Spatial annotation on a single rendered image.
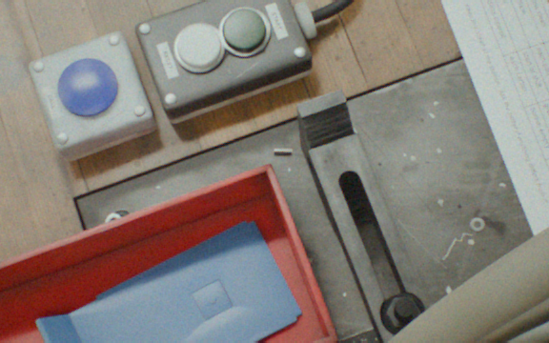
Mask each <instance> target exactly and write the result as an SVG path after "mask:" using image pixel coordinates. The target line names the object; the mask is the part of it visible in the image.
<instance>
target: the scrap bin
mask: <svg viewBox="0 0 549 343"><path fill-rule="evenodd" d="M244 221H246V222H247V224H248V223H250V222H252V221H254V222H255V224H256V226H257V228H258V230H259V231H260V233H261V235H262V237H263V239H264V241H265V243H266V245H267V247H268V249H270V251H271V253H272V255H273V256H274V260H275V262H276V264H277V266H278V268H279V269H280V271H281V273H282V275H283V277H284V279H285V280H286V282H287V284H288V286H289V288H290V290H291V292H292V294H293V296H294V298H295V301H296V304H297V306H298V307H299V309H300V310H301V312H302V315H301V316H299V317H297V318H296V320H297V322H295V323H294V324H292V325H290V326H288V327H286V328H284V329H282V330H280V331H278V332H276V333H273V334H271V335H269V336H267V337H265V338H263V339H261V340H259V341H257V342H255V343H338V336H337V334H336V330H335V327H334V324H333V322H332V319H331V317H330V315H329V312H328V310H327V307H326V304H325V301H324V298H323V296H322V293H321V290H320V288H319V286H318V283H317V281H316V278H315V277H314V274H313V271H312V269H311V266H310V264H309V261H308V257H307V255H306V253H305V250H304V248H303V245H302V243H301V240H300V237H299V235H298V232H297V229H296V227H295V223H294V220H293V218H292V216H291V213H290V210H289V207H288V204H287V202H286V199H285V196H284V194H283V191H282V189H281V187H280V184H279V182H278V179H277V177H276V174H275V170H274V167H273V165H272V164H267V165H264V166H261V167H259V168H256V169H253V170H251V171H246V172H243V173H241V174H239V175H236V176H233V177H231V178H228V179H225V180H223V181H219V182H216V183H213V184H211V185H209V186H206V187H203V188H201V189H198V190H195V191H192V192H188V193H185V194H183V195H180V196H177V197H174V198H172V199H169V200H166V201H163V202H161V203H158V204H155V205H152V206H150V207H148V208H145V209H143V211H140V212H135V213H132V214H129V215H126V216H123V217H121V218H118V219H115V220H113V221H111V222H108V223H105V224H103V225H100V226H97V227H94V228H92V229H88V230H85V231H82V232H79V233H76V234H74V235H71V236H68V237H65V238H63V239H60V240H57V241H54V242H52V243H49V244H46V245H43V246H41V247H38V248H35V249H33V250H30V251H28V252H25V253H23V254H20V255H17V256H15V257H12V258H9V259H6V260H3V261H1V262H0V343H45V342H44V340H43V338H42V335H41V333H40V331H39V329H38V327H37V325H36V323H35V321H36V320H37V319H38V318H44V317H51V316H58V315H65V314H70V313H73V312H75V311H77V310H79V309H80V308H82V307H84V306H86V305H88V304H90V303H92V302H94V301H96V300H97V298H96V296H97V295H99V294H100V293H103V292H105V291H107V290H109V289H111V288H113V287H115V286H116V285H118V284H120V283H122V282H124V281H126V280H128V279H130V278H132V277H134V276H137V275H139V274H141V273H143V272H145V271H147V270H149V269H151V268H153V267H155V266H157V265H159V264H161V263H163V262H165V261H167V260H169V259H171V258H173V257H174V256H175V255H177V254H180V253H182V252H184V251H186V250H188V249H190V248H192V247H194V246H195V245H197V244H199V243H201V242H203V241H205V240H207V239H209V238H211V237H213V236H215V235H217V234H219V233H221V232H224V231H226V230H228V229H230V228H232V227H234V226H236V225H238V224H240V223H242V222H244Z"/></svg>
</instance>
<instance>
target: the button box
mask: <svg viewBox="0 0 549 343"><path fill-rule="evenodd" d="M354 1H355V0H335V1H334V2H333V3H331V4H329V5H327V6H325V7H323V8H320V9H318V10H313V11H309V8H308V6H307V4H306V3H305V2H304V1H302V2H299V3H296V4H295V7H294V8H293V6H292V4H291V1H290V0H203V1H200V2H197V3H195V4H192V5H189V6H187V7H184V8H182V9H178V10H173V11H170V12H168V13H165V14H162V15H159V16H157V17H154V18H152V19H149V20H146V21H144V22H141V23H138V24H137V25H135V26H134V32H135V35H137V37H138V40H139V43H140V46H141V49H142V51H143V53H144V56H145V59H146V61H147V64H148V67H149V70H150V74H151V76H152V80H153V83H154V85H155V88H156V91H157V94H158V97H159V99H160V102H161V105H162V108H163V110H164V112H165V114H166V116H167V118H168V120H169V122H170V123H172V124H178V123H180V122H183V121H186V120H189V119H191V118H194V117H196V116H197V115H199V114H201V113H204V112H207V111H211V110H214V109H217V108H220V107H223V106H226V105H229V104H232V103H233V102H236V101H239V100H242V99H245V98H247V97H250V96H253V95H256V94H258V93H261V92H264V91H267V90H271V89H274V88H277V87H279V86H282V85H285V84H288V83H290V82H293V81H295V80H298V79H300V78H303V77H306V76H308V75H310V74H311V72H312V65H313V64H312V55H311V52H310V50H309V48H308V45H307V43H306V40H305V38H306V39H311V38H314V37H317V32H316V27H315V23H318V22H320V21H323V20H325V19H328V18H330V17H332V16H334V15H336V14H338V13H339V12H341V11H343V10H345V9H346V8H347V7H349V6H350V5H351V4H352V3H353V2H354ZM241 9H249V10H254V11H256V12H257V13H258V14H259V15H260V16H261V17H262V18H263V20H264V23H265V30H266V36H265V39H264V41H263V42H262V44H261V45H260V46H259V47H258V48H256V49H254V50H250V51H237V50H234V49H232V48H231V47H229V46H228V45H227V43H226V41H225V38H223V35H222V25H223V22H225V20H226V18H227V17H228V16H229V15H230V14H231V13H232V12H233V11H235V10H241ZM193 25H206V27H208V28H210V29H212V30H214V31H215V32H216V34H217V35H218V37H219V41H220V45H221V52H220V54H219V56H218V58H217V59H216V60H215V61H214V62H213V63H212V64H211V65H209V66H207V67H204V68H194V67H191V66H189V65H187V64H186V63H184V62H183V60H182V59H181V57H180V54H179V51H177V40H178V38H180V36H181V34H182V33H183V32H184V31H185V30H187V29H188V28H190V27H191V26H193Z"/></svg>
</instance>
